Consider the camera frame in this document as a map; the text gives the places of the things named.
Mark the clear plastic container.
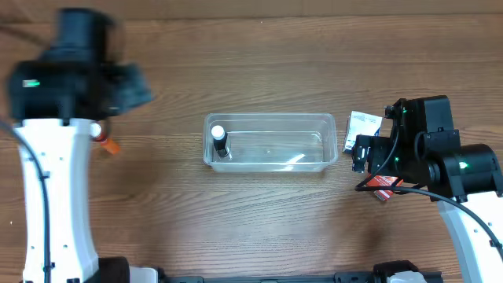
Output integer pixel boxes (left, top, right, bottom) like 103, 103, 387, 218
202, 113, 339, 173

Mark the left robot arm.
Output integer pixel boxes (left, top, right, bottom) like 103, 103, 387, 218
9, 60, 159, 282

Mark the red Panadol box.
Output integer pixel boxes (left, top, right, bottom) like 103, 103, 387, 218
366, 175, 402, 201

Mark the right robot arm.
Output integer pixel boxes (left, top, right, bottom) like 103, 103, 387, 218
353, 128, 502, 282

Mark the white blue medicine box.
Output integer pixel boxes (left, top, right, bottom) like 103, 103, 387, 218
342, 111, 383, 153

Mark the orange tube white cap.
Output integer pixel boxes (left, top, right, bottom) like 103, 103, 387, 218
90, 123, 120, 155

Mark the black bottle white cap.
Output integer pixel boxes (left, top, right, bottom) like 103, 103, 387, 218
211, 125, 229, 158

